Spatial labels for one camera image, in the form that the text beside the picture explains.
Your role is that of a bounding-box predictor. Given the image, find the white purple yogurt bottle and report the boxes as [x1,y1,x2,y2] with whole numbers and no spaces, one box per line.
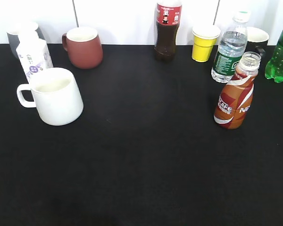
[16,30,53,82]

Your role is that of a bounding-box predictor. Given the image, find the black ceramic mug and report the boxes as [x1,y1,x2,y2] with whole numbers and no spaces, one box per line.
[245,27,269,58]

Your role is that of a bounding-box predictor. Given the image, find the grey ceramic mug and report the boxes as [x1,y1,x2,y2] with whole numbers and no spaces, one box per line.
[7,21,45,59]

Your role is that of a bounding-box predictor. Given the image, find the brown coffee drink bottle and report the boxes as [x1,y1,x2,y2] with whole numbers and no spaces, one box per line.
[214,51,261,129]

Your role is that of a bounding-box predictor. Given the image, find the clear water bottle green label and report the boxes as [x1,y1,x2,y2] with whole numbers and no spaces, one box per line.
[211,10,250,83]

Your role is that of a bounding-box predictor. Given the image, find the dark red ceramic mug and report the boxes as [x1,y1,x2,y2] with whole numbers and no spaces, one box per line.
[62,26,103,69]

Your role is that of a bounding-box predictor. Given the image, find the yellow paper cup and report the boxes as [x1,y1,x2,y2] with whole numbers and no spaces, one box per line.
[191,24,221,62]

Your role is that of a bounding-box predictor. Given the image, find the white ceramic mug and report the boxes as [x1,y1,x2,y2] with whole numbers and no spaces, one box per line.
[17,67,83,126]

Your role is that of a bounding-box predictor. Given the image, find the cola bottle red label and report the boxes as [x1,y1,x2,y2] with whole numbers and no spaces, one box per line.
[154,0,182,62]

